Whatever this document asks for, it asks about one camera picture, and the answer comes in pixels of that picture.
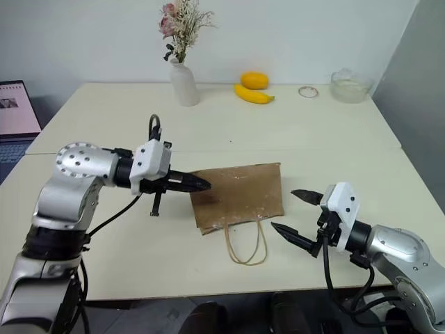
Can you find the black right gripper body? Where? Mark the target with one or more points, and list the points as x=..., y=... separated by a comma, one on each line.
x=329, y=228

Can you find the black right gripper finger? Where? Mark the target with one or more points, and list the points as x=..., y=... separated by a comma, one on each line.
x=293, y=236
x=309, y=196

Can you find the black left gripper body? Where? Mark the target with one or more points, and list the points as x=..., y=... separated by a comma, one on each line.
x=153, y=186

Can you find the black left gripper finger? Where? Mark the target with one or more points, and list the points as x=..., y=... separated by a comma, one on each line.
x=157, y=203
x=189, y=181

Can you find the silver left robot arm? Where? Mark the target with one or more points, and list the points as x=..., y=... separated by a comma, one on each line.
x=80, y=163

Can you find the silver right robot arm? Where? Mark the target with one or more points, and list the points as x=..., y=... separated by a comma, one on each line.
x=400, y=243

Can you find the brown paper bag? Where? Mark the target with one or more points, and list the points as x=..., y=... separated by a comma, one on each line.
x=240, y=198

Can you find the white ceramic vase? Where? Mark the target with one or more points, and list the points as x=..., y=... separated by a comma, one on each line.
x=184, y=85

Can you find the yellow banana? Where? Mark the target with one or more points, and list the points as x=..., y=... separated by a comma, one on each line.
x=250, y=94

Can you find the clear glass bowl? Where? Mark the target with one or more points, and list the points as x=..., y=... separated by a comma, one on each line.
x=349, y=88

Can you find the dark rounded shape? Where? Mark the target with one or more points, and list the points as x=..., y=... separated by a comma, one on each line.
x=205, y=318

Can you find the yellow mango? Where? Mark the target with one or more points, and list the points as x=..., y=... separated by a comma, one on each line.
x=254, y=80

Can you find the grey laptop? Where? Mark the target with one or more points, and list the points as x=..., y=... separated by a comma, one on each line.
x=15, y=115

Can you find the dried flower bouquet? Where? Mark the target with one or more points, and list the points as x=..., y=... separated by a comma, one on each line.
x=180, y=24

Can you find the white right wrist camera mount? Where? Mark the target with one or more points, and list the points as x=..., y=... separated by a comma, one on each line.
x=342, y=205

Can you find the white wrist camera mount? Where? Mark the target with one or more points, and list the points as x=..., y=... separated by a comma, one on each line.
x=151, y=158
x=342, y=205

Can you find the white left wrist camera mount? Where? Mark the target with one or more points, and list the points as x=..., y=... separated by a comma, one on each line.
x=151, y=158

